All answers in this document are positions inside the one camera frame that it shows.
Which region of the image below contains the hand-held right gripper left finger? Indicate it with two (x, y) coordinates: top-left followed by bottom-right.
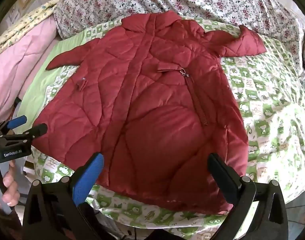
(22, 152), (105, 240)

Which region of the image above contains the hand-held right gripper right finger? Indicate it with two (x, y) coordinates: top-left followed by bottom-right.
(207, 153), (290, 240)

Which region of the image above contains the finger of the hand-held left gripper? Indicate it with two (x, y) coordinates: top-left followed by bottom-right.
(0, 123), (48, 144)
(6, 115), (28, 131)

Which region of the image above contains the red quilted jacket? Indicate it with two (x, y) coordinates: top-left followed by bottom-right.
(31, 12), (267, 216)

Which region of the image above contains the person's left hand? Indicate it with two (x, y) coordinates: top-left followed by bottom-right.
(0, 160), (21, 207)

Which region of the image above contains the pink quilt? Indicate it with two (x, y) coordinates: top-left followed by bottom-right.
(0, 21), (58, 122)

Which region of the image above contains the green checked bed sheet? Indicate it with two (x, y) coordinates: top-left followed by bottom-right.
(18, 19), (305, 240)

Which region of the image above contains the yellow floral blanket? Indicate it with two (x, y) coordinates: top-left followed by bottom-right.
(0, 0), (63, 58)

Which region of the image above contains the floral print quilt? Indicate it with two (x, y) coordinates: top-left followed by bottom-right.
(54, 0), (305, 80)

